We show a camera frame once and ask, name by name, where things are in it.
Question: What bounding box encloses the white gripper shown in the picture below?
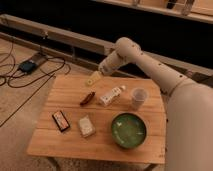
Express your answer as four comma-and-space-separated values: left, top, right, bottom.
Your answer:
86, 51, 125, 86

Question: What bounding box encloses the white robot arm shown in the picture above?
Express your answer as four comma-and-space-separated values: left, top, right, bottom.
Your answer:
87, 37, 213, 171

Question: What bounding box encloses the green ceramic bowl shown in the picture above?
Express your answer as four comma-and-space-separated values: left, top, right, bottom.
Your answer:
111, 113, 147, 149

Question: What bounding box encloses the clear plastic cup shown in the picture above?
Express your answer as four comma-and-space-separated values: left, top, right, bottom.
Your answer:
131, 88, 148, 110

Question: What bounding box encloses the wooden table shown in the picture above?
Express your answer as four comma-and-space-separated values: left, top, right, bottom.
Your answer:
27, 75, 166, 164

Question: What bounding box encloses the white wrapped block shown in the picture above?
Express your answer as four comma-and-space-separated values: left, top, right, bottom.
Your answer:
78, 115, 95, 137

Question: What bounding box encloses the black orange small box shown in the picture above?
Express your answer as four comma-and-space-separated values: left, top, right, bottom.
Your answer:
52, 111, 70, 132

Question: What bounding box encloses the black power adapter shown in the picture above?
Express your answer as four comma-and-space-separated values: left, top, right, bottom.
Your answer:
18, 61, 36, 74

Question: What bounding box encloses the long wooden beam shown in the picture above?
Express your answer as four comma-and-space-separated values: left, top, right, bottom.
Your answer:
0, 14, 213, 81

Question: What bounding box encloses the black floor cable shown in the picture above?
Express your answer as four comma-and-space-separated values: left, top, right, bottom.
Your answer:
0, 39, 72, 128

